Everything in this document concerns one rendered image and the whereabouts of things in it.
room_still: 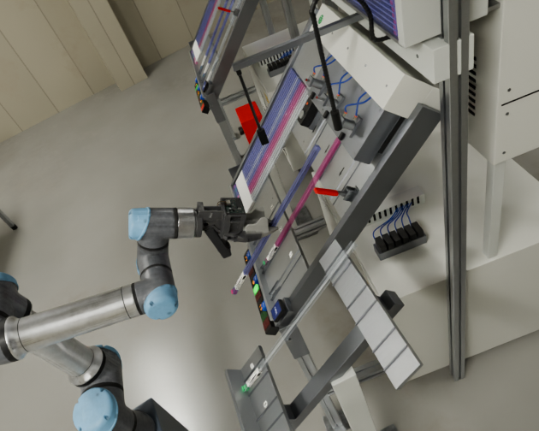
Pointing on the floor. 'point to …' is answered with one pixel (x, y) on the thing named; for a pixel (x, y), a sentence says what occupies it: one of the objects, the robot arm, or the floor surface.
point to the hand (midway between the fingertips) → (271, 227)
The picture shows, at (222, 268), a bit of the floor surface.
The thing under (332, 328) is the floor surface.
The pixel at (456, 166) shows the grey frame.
